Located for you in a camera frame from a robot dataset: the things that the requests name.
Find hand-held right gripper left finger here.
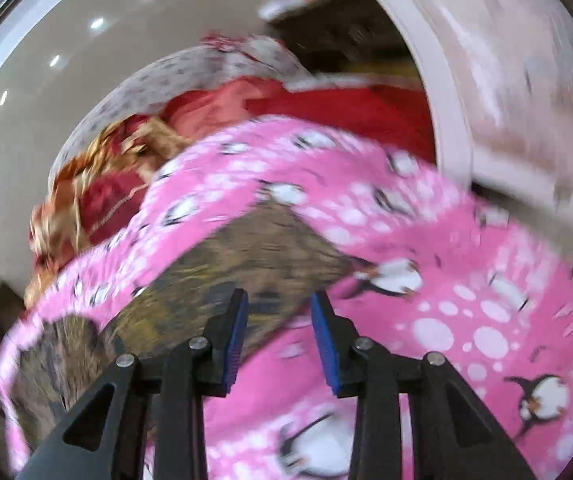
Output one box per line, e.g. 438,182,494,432
16,288,248,480

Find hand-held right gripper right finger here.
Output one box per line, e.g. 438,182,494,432
311,290,537,480

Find brown patterned garment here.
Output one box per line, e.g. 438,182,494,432
9,202,367,453

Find pink penguin print blanket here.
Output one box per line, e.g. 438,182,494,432
0,115,573,480

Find red orange floral quilt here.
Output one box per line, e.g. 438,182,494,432
24,115,192,306

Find plain red cloth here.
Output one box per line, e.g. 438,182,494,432
166,77,437,161

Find grey floral pillow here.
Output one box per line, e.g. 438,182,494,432
49,35,317,181

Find dark wooden headboard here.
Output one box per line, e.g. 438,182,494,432
266,0,417,81

